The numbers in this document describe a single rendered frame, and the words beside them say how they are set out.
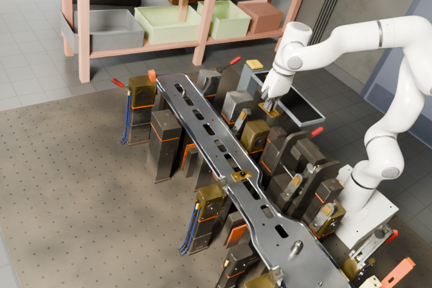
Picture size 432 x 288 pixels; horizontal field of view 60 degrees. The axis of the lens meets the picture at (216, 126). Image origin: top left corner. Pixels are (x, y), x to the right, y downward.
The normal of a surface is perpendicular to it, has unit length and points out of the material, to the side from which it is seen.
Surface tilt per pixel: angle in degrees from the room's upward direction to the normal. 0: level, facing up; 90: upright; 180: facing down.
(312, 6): 90
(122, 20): 90
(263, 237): 0
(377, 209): 4
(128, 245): 0
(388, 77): 90
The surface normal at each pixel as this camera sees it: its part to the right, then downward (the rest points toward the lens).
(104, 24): 0.52, 0.63
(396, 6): -0.79, 0.25
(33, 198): 0.22, -0.75
